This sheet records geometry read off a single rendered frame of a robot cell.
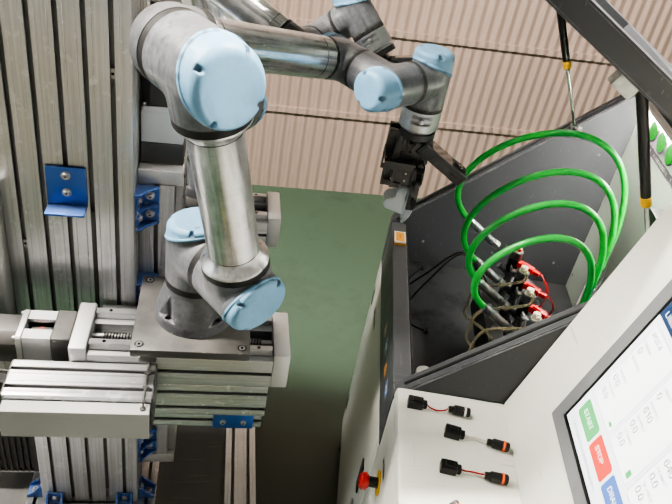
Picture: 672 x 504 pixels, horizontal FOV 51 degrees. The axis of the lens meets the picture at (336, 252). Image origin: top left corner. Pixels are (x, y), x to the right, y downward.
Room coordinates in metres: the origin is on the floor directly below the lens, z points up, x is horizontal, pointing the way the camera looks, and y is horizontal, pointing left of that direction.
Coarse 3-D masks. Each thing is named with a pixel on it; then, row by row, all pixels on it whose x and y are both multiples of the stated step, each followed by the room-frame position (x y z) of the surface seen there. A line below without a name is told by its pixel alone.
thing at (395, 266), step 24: (384, 264) 1.62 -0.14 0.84; (408, 264) 1.49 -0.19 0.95; (384, 288) 1.50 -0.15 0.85; (408, 288) 1.39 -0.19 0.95; (384, 312) 1.40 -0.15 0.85; (408, 312) 1.29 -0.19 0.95; (408, 336) 1.21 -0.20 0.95; (384, 360) 1.22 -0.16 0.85; (408, 360) 1.13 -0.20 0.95; (384, 384) 1.14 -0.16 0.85; (384, 408) 1.07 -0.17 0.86
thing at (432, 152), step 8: (424, 144) 1.24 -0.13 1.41; (432, 144) 1.24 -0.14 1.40; (424, 152) 1.22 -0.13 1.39; (432, 152) 1.22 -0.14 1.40; (440, 152) 1.24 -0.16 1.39; (432, 160) 1.23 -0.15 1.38; (440, 160) 1.23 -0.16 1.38; (448, 160) 1.24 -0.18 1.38; (456, 160) 1.27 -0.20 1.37; (440, 168) 1.23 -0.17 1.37; (448, 168) 1.23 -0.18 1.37; (456, 168) 1.23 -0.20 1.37; (464, 168) 1.26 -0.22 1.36; (448, 176) 1.23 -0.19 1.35; (456, 176) 1.23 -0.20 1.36; (464, 176) 1.23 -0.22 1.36; (456, 184) 1.23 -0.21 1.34
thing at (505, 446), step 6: (450, 426) 0.92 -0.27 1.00; (456, 426) 0.92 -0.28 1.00; (444, 432) 0.91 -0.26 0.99; (450, 432) 0.91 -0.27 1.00; (456, 432) 0.91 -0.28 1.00; (462, 432) 0.92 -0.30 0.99; (450, 438) 0.91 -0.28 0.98; (456, 438) 0.91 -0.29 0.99; (462, 438) 0.91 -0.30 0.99; (468, 438) 0.91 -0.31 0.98; (474, 438) 0.92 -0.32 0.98; (480, 438) 0.92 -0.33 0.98; (486, 444) 0.91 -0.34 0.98; (492, 444) 0.90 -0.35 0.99; (498, 444) 0.90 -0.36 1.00; (504, 444) 0.90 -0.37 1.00; (504, 450) 0.90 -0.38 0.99
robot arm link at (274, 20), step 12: (216, 0) 1.50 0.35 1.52; (228, 0) 1.49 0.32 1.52; (240, 0) 1.49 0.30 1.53; (252, 0) 1.50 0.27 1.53; (264, 0) 1.51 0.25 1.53; (228, 12) 1.50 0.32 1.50; (240, 12) 1.48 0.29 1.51; (252, 12) 1.48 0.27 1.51; (264, 12) 1.48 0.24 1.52; (276, 12) 1.49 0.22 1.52; (264, 24) 1.47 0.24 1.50; (276, 24) 1.47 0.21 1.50; (288, 24) 1.48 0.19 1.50
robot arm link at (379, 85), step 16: (352, 64) 1.20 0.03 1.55; (368, 64) 1.18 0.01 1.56; (384, 64) 1.18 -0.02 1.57; (400, 64) 1.19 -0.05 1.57; (416, 64) 1.21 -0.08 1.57; (352, 80) 1.19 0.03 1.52; (368, 80) 1.13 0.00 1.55; (384, 80) 1.13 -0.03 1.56; (400, 80) 1.15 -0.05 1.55; (416, 80) 1.17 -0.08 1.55; (368, 96) 1.13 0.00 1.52; (384, 96) 1.11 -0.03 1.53; (400, 96) 1.14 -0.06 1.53; (416, 96) 1.17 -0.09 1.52
